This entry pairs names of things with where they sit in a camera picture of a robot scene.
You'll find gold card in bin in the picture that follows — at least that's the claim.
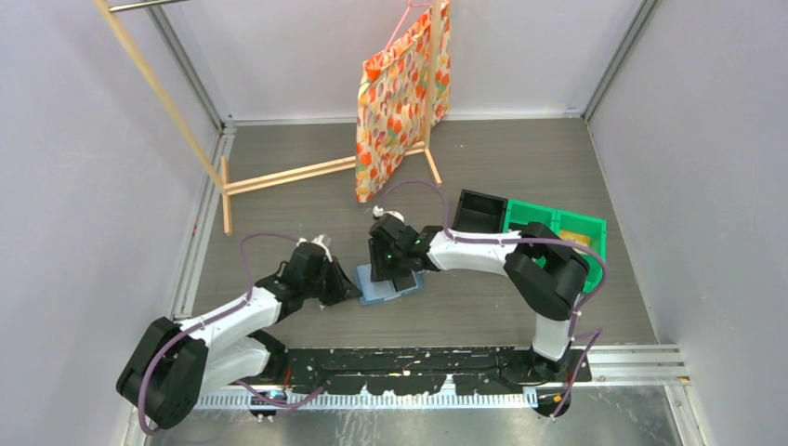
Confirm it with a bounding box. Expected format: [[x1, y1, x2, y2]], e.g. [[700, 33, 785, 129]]
[[558, 230, 595, 247]]

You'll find green plastic bin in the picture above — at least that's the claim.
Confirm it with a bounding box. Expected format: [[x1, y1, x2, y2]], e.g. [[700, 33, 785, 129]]
[[503, 199, 608, 260]]

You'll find aluminium frame rail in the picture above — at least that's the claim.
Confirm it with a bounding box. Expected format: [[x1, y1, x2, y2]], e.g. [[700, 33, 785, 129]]
[[132, 344, 690, 392]]

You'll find pink clothes hanger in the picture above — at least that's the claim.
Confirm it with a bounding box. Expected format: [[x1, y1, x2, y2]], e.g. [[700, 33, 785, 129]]
[[384, 0, 432, 50]]

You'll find wooden clothes rack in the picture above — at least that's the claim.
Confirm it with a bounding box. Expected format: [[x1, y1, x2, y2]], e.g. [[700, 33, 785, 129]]
[[95, 1, 427, 235]]

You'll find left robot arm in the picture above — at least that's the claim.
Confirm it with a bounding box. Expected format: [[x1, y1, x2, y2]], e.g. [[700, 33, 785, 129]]
[[115, 240, 361, 429]]

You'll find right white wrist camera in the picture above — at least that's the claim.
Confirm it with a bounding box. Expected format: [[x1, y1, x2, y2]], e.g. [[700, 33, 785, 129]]
[[372, 205, 406, 226]]

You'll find black plastic bin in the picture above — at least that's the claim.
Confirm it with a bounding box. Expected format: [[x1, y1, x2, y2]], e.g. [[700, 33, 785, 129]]
[[452, 189, 508, 234]]

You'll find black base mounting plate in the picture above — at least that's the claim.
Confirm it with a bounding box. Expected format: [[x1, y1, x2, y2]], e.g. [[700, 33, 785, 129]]
[[243, 347, 592, 396]]

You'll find floral orange fabric bag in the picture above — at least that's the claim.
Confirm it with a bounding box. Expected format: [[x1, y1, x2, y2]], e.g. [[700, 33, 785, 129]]
[[355, 1, 452, 203]]

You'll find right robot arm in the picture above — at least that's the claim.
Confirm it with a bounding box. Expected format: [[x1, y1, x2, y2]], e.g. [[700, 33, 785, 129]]
[[369, 213, 590, 382]]

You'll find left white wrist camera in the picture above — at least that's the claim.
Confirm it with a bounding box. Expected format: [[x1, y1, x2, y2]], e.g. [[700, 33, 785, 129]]
[[296, 233, 334, 262]]

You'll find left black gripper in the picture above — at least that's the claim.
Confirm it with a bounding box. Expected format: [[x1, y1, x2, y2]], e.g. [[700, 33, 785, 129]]
[[303, 256, 361, 307]]

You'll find blue leather card holder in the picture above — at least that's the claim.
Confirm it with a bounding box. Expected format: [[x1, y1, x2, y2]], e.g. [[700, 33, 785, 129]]
[[355, 264, 425, 306]]

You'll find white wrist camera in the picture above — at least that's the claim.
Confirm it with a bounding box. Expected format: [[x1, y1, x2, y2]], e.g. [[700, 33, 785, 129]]
[[372, 205, 406, 226], [296, 233, 334, 262]]

